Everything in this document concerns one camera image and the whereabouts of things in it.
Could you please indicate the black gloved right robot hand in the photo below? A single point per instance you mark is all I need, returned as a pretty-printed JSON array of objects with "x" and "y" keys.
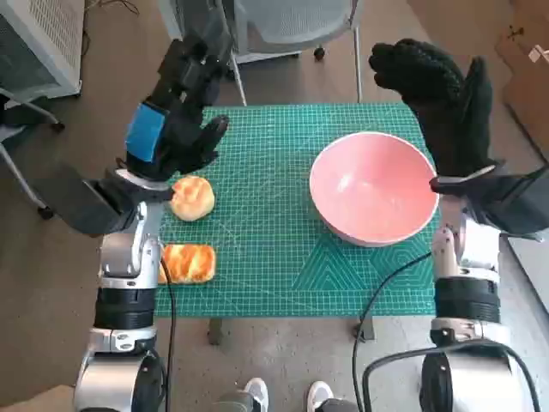
[{"x": 454, "y": 124}]

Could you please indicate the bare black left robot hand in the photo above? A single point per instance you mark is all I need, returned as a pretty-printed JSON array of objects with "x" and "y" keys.
[{"x": 171, "y": 133}]

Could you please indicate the round toy bread bun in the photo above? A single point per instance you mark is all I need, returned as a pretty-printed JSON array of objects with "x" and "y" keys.
[{"x": 195, "y": 199}]

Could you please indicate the pink bowl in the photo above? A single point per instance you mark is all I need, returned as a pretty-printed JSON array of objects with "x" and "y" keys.
[{"x": 373, "y": 193}]

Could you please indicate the rectangular braided toy bread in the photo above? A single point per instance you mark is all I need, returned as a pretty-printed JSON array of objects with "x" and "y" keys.
[{"x": 191, "y": 264}]

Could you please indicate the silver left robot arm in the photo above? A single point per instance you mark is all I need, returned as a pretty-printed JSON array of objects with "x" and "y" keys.
[{"x": 120, "y": 257}]

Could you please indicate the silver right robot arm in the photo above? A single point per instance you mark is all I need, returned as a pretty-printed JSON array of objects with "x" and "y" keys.
[{"x": 467, "y": 300}]

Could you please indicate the cardboard box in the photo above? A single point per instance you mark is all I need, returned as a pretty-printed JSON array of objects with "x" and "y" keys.
[{"x": 529, "y": 86}]

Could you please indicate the green cutting mat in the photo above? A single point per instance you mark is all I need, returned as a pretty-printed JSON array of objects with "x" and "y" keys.
[{"x": 266, "y": 193}]

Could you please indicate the white wheeled cabinet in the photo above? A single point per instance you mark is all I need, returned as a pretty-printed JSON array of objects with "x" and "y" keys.
[{"x": 266, "y": 49}]

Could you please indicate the grey office chair base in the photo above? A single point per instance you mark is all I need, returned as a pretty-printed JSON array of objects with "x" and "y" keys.
[{"x": 25, "y": 105}]

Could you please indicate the white perforated metal cabinet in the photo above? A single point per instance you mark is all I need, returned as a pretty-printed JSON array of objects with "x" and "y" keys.
[{"x": 47, "y": 34}]

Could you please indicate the grey mesh chair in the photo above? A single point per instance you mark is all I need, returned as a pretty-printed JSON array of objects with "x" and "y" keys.
[{"x": 296, "y": 17}]

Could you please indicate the white board panel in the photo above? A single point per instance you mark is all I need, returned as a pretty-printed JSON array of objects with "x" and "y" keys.
[{"x": 536, "y": 279}]

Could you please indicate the white sneaker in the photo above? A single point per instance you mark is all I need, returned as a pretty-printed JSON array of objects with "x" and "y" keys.
[
  {"x": 257, "y": 392},
  {"x": 319, "y": 392}
]

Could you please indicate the person's leg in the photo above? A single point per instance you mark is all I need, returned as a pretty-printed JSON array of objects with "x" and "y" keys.
[{"x": 339, "y": 405}]

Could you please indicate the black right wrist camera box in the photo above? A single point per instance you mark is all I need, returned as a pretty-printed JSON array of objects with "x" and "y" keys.
[{"x": 519, "y": 201}]

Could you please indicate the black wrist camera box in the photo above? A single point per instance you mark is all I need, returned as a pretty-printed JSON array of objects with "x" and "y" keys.
[
  {"x": 519, "y": 201},
  {"x": 81, "y": 206}
]

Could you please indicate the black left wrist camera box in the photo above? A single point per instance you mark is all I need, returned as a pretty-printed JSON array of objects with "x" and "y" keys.
[{"x": 81, "y": 206}]

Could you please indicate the grey table leg bracket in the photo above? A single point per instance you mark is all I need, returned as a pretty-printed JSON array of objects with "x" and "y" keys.
[
  {"x": 368, "y": 329},
  {"x": 215, "y": 330}
]

